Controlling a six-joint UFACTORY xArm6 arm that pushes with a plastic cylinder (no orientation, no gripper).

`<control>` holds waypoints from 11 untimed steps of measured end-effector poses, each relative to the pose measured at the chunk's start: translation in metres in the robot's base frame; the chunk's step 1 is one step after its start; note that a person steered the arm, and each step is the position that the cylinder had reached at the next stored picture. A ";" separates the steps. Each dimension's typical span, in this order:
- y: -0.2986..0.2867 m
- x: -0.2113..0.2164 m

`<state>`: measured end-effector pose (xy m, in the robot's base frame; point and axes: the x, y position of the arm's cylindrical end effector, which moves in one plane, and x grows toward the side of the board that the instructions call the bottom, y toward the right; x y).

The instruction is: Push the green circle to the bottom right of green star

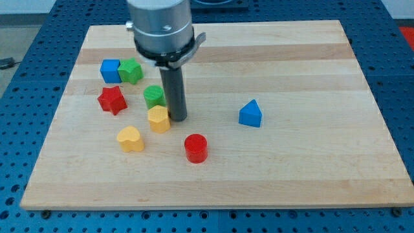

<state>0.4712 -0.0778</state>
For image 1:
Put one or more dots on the red cylinder block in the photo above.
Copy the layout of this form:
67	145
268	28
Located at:
195	146

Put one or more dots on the yellow hexagon block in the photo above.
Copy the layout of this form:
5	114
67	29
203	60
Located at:
158	119

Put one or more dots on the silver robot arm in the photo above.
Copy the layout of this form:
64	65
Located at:
164	36

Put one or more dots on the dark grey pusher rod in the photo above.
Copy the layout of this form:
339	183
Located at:
173	86

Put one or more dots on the wooden board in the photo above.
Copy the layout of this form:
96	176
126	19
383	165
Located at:
323	142

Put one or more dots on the green cylinder block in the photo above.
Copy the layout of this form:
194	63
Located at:
154	95

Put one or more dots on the blue triangle block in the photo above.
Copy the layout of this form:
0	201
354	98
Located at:
250	115

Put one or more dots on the blue cube block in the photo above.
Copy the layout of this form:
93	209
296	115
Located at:
109	71

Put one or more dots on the red star block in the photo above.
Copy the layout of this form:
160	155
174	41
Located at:
112	100

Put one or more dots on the green star block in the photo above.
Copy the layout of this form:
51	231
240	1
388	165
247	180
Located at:
130	71

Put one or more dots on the yellow heart block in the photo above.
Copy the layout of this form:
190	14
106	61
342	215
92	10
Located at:
130	139

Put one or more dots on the black device on floor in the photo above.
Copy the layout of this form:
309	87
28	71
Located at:
6	63

